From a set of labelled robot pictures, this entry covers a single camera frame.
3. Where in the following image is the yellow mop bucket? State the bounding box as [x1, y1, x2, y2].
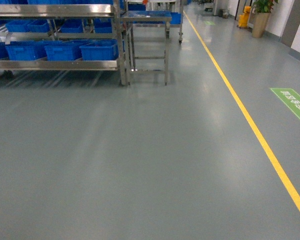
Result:
[237, 6, 251, 29]

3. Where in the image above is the small stainless steel table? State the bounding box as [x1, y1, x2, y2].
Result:
[121, 10, 172, 85]

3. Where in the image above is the blue bin with red bags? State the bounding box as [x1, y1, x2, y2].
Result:
[79, 39, 119, 61]

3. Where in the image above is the steel flow rack shelf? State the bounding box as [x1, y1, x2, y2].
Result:
[0, 0, 128, 86]

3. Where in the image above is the gold planter with plant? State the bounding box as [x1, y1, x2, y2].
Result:
[252, 0, 279, 38]

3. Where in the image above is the empty blue plastic bin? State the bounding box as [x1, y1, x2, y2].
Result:
[44, 40, 91, 61]

